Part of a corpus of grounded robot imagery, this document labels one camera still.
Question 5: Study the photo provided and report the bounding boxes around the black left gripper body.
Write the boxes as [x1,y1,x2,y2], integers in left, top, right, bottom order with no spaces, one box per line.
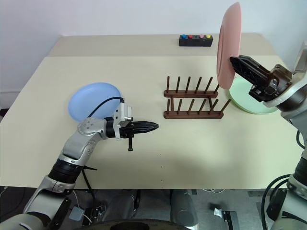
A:
[119,119,135,152]

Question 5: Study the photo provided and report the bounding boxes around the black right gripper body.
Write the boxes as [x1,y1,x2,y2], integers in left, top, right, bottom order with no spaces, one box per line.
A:
[248,64,294,103]

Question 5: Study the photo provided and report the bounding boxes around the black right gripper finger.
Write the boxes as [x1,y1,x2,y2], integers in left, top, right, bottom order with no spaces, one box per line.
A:
[238,55,273,74]
[229,56,267,85]

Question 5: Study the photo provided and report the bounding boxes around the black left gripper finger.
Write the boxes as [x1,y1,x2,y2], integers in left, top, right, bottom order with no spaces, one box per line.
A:
[133,126,160,135]
[133,121,160,128]

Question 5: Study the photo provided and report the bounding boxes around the pink plate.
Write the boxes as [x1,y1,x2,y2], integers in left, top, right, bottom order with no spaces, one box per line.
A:
[216,1,242,90]

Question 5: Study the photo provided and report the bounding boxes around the wooden dish rack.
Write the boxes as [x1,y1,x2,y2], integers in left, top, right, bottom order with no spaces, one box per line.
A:
[163,76,232,120]

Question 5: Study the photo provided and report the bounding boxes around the green plate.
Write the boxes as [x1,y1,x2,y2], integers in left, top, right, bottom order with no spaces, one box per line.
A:
[227,76,279,115]

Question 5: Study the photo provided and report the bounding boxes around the blue plate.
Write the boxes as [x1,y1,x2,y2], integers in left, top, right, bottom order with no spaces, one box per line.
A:
[67,82,122,122]

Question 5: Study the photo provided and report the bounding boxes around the black button box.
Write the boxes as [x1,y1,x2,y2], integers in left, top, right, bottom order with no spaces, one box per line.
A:
[178,34,213,47]

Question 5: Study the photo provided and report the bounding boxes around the dark grey rounded cylinder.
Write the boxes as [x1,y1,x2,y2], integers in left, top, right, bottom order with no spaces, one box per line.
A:
[170,189,200,227]

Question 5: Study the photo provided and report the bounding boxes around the small grey box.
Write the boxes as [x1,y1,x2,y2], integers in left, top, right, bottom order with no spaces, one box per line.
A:
[70,207,85,222]

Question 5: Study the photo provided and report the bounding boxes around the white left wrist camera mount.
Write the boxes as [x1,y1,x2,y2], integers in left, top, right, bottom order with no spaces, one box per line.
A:
[113,97,134,141]

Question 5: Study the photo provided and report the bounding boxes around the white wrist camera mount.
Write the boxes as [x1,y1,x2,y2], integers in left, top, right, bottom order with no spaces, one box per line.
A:
[113,97,134,141]
[262,41,307,108]

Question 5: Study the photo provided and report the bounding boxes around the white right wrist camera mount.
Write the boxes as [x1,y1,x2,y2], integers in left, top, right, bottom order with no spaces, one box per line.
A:
[262,41,307,108]

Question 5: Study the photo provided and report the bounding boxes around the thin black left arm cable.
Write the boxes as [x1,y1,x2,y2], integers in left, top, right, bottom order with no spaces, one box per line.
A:
[79,164,98,216]

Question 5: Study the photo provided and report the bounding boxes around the thin white cable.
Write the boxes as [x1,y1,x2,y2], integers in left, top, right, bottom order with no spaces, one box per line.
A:
[71,190,92,223]

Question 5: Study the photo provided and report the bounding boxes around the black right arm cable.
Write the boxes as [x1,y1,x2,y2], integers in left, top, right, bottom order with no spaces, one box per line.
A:
[263,130,307,222]

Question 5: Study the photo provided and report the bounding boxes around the black metal bracket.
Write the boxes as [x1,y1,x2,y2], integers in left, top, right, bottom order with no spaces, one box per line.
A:
[209,203,237,230]

